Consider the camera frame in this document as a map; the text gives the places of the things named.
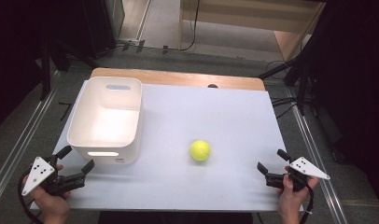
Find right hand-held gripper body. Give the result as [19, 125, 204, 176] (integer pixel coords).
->
[264, 156, 331, 192]

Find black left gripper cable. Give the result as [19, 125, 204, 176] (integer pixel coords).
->
[17, 170, 44, 224]

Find yellow tennis ball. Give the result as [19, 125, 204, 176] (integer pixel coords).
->
[189, 139, 212, 162]

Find black hanging cable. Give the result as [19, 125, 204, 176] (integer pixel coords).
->
[163, 0, 201, 52]

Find black metal stand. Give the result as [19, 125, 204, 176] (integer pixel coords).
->
[37, 39, 102, 101]

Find white plastic storage bin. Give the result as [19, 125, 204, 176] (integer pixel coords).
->
[66, 76, 144, 166]

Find black tripod stand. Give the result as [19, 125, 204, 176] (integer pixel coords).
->
[257, 0, 331, 117]

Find person's right hand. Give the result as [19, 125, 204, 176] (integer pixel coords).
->
[276, 165, 320, 216]

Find metal floor rail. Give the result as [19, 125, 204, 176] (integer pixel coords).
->
[285, 87, 348, 224]
[0, 70, 61, 204]

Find person's left hand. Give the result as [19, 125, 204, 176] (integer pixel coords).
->
[22, 164, 71, 224]

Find light wooden furniture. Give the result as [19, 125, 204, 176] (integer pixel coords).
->
[177, 0, 327, 63]

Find white board mat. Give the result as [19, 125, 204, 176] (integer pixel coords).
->
[30, 79, 303, 213]

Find black floor cables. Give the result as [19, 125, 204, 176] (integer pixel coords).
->
[269, 95, 300, 120]

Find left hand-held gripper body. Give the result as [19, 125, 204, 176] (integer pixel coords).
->
[21, 155, 87, 198]

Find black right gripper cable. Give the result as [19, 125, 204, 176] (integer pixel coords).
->
[298, 183, 316, 224]

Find wooden table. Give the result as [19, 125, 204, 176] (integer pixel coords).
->
[90, 67, 266, 91]

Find black cabinet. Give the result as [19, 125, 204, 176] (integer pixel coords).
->
[81, 0, 126, 59]

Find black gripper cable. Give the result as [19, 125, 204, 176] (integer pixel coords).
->
[298, 183, 316, 224]
[17, 170, 44, 224]

